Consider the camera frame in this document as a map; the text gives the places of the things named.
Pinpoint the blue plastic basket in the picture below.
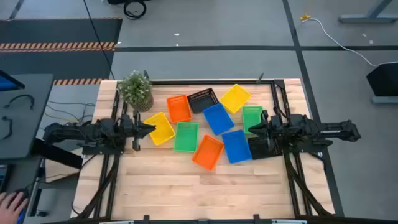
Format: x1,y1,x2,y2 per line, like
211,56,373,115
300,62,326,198
221,129,253,164
202,103,235,136

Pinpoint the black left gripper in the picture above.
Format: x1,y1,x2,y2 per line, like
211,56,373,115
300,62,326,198
121,110,157,152

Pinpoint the grey side table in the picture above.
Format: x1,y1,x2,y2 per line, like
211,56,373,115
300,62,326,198
0,73,54,161

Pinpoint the yellow plastic basket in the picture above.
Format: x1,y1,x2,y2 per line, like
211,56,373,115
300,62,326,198
220,83,252,114
143,111,177,146

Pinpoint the short bent black cable piece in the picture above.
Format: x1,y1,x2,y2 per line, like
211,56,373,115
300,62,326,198
1,116,14,140

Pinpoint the person's hand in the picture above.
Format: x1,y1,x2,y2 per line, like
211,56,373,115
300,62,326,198
0,191,29,224

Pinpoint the black metal rig frame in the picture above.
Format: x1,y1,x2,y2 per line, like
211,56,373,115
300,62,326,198
73,72,336,224

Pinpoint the coiled black cable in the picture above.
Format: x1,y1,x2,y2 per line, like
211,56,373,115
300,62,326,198
123,0,147,21

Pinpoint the orange plastic basket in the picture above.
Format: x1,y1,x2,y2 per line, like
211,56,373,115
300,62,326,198
191,134,225,172
166,94,193,124

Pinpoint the black desk leg beam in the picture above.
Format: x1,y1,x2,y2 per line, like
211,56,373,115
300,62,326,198
30,138,84,170

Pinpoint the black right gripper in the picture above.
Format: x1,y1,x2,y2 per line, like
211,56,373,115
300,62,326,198
248,110,283,153

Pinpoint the black box on grey base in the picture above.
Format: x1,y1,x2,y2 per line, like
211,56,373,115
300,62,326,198
366,63,398,105

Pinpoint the green plastic basket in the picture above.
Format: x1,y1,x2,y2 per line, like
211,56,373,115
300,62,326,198
174,121,200,153
241,105,264,135

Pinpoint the thin black floor cable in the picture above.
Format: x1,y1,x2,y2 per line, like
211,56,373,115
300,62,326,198
82,0,116,80

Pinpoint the computer monitor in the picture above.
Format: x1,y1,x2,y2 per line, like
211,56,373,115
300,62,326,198
0,70,25,92

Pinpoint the black plastic basket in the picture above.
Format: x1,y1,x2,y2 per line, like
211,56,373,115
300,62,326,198
247,135,284,161
187,87,220,114

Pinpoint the white floor cable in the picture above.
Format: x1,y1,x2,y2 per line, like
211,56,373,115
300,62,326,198
306,17,398,67

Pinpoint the black cable bundle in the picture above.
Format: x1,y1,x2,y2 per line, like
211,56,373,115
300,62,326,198
284,152,333,217
74,154,121,220

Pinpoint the grey desk foot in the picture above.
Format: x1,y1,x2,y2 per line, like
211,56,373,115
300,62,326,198
338,0,398,24

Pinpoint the potted green plant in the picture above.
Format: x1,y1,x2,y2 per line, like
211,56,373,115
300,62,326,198
117,70,155,113

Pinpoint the grey computer desk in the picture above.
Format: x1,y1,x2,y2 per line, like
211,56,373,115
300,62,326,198
0,157,43,224

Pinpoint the long curved black cable piece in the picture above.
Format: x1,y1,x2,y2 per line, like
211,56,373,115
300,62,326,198
3,94,35,110

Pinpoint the tangle of thin wires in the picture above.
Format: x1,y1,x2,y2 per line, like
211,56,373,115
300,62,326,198
43,100,96,125

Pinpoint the black hazard-striped floor mat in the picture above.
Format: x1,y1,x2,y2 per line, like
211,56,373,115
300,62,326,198
0,17,124,85

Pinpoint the dark keyboard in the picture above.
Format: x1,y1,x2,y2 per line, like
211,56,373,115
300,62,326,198
0,164,12,192

